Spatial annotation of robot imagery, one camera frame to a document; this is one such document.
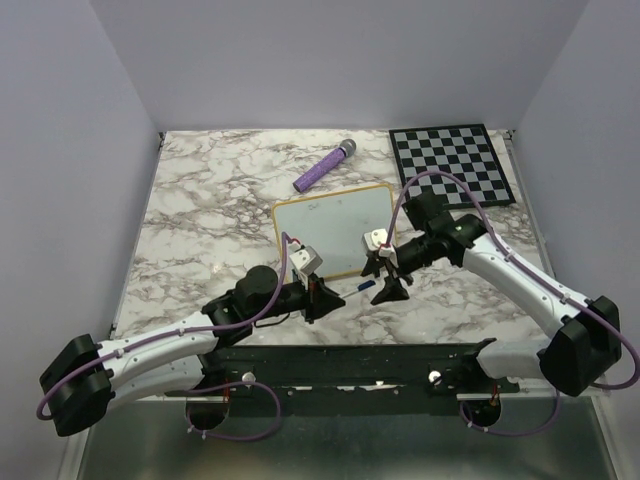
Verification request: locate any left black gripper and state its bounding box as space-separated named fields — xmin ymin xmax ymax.
xmin=250 ymin=271 xmax=346 ymax=325

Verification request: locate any blue marker cap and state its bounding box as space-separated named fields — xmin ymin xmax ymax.
xmin=357 ymin=280 xmax=376 ymax=291

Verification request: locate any yellow framed whiteboard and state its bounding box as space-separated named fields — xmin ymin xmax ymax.
xmin=272 ymin=183 xmax=394 ymax=280

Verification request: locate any white marker pen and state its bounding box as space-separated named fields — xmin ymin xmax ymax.
xmin=342 ymin=286 xmax=368 ymax=299

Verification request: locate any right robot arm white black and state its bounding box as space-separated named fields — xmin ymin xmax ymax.
xmin=362 ymin=193 xmax=622 ymax=397

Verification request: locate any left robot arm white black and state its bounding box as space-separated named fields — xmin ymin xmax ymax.
xmin=36 ymin=266 xmax=346 ymax=437

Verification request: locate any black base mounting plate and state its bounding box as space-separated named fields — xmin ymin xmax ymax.
xmin=186 ymin=343 xmax=519 ymax=427

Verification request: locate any purple toy microphone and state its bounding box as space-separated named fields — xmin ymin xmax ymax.
xmin=293 ymin=139 xmax=357 ymax=193

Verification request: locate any black grey chessboard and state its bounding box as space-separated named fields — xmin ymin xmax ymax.
xmin=389 ymin=124 xmax=516 ymax=208

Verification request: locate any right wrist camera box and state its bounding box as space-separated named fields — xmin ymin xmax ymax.
xmin=362 ymin=229 xmax=396 ymax=260

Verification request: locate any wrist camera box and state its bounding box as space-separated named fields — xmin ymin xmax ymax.
xmin=288 ymin=243 xmax=323 ymax=276
xmin=362 ymin=229 xmax=396 ymax=260

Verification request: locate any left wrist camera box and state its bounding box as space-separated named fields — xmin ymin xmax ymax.
xmin=288 ymin=243 xmax=323 ymax=276

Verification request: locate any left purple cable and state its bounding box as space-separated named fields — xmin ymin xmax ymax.
xmin=34 ymin=231 xmax=306 ymax=442

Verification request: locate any purple cable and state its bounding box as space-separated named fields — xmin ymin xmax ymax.
xmin=380 ymin=170 xmax=640 ymax=437
xmin=34 ymin=231 xmax=306 ymax=442

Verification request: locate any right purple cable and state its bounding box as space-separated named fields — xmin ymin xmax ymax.
xmin=380 ymin=170 xmax=640 ymax=437

